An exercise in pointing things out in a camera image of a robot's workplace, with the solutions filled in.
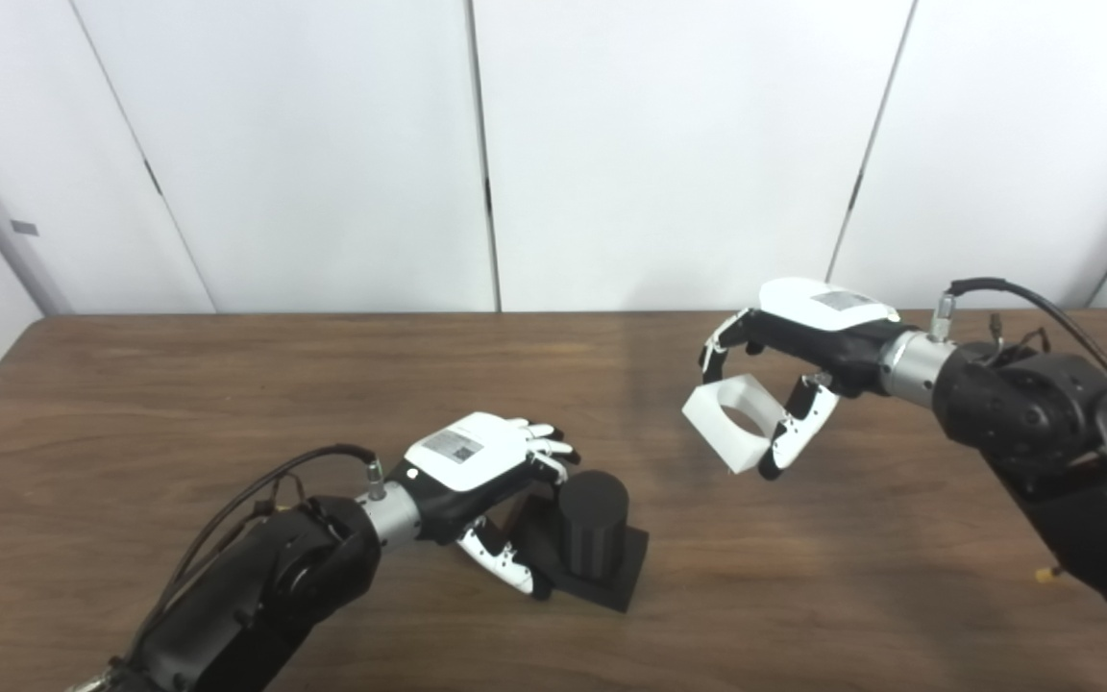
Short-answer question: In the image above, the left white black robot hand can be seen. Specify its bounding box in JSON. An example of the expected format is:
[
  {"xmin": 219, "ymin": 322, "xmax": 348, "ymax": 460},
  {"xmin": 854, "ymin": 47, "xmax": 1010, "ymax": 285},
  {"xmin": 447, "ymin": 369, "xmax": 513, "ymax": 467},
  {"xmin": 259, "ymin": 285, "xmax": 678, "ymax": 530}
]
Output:
[{"xmin": 390, "ymin": 412, "xmax": 581, "ymax": 599}]

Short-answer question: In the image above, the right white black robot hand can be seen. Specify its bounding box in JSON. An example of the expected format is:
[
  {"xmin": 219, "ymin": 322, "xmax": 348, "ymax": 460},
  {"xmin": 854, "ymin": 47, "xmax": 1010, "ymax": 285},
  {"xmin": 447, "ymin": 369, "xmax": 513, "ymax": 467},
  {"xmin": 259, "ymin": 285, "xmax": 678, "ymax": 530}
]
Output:
[{"xmin": 700, "ymin": 278, "xmax": 915, "ymax": 482}]

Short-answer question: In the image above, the black peg with square base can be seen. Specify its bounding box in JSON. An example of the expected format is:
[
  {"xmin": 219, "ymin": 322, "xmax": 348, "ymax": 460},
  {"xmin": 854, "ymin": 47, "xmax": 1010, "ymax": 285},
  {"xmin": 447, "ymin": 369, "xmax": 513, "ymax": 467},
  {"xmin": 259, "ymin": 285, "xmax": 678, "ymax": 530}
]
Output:
[{"xmin": 513, "ymin": 470, "xmax": 651, "ymax": 614}]

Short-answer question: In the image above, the white square piece with hole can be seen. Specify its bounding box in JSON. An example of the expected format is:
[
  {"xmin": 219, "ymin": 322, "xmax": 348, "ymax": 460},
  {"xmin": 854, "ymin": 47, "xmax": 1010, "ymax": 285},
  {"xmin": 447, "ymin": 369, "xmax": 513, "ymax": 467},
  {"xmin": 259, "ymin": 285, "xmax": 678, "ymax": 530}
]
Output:
[{"xmin": 681, "ymin": 375, "xmax": 785, "ymax": 475}]

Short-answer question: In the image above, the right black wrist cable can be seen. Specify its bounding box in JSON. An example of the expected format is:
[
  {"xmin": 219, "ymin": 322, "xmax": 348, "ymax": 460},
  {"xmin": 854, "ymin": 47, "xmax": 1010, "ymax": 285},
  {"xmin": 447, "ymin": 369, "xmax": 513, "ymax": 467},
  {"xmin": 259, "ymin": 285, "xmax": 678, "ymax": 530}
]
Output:
[{"xmin": 928, "ymin": 278, "xmax": 1107, "ymax": 405}]

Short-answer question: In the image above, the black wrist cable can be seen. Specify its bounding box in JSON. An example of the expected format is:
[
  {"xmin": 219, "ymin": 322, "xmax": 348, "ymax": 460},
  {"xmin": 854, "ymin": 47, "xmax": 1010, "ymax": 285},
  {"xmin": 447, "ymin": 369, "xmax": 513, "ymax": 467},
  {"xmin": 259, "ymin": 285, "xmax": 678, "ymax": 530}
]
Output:
[
  {"xmin": 135, "ymin": 443, "xmax": 386, "ymax": 664},
  {"xmin": 928, "ymin": 278, "xmax": 1107, "ymax": 405}
]

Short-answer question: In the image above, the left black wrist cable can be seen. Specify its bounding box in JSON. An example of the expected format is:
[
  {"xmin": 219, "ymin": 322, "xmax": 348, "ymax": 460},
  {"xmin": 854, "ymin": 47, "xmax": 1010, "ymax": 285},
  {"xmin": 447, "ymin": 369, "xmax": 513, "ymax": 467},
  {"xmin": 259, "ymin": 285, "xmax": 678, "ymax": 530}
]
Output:
[{"xmin": 135, "ymin": 443, "xmax": 386, "ymax": 664}]

